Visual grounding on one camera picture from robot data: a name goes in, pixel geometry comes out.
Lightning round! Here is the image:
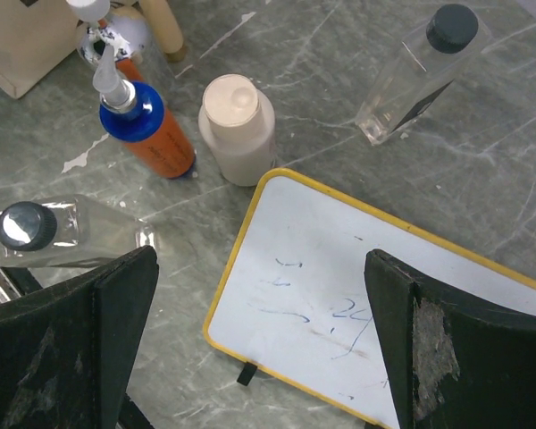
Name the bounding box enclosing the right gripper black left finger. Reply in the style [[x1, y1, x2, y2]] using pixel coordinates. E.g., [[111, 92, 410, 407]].
[[0, 246, 159, 428]]

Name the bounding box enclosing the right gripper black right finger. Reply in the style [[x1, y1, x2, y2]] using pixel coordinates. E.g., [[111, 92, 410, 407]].
[[364, 249, 536, 428]]

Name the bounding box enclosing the orange pump bottle blue collar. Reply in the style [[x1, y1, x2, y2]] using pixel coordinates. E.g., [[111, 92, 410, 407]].
[[92, 45, 196, 180]]

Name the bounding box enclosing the clear square bottle black cap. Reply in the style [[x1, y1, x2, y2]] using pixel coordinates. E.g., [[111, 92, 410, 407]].
[[355, 4, 490, 145]]

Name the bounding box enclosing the cream canvas tote bag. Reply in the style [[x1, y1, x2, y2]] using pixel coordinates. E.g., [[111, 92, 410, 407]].
[[0, 0, 78, 99]]

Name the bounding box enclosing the chrome bottle white cap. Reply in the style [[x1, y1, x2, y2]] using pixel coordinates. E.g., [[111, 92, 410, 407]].
[[67, 1, 152, 69]]

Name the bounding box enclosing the yellow-framed whiteboard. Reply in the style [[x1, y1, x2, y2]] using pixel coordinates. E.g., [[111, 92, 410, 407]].
[[204, 168, 536, 428]]

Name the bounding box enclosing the beige round lotion bottle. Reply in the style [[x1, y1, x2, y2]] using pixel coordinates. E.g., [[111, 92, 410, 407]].
[[198, 74, 276, 187]]

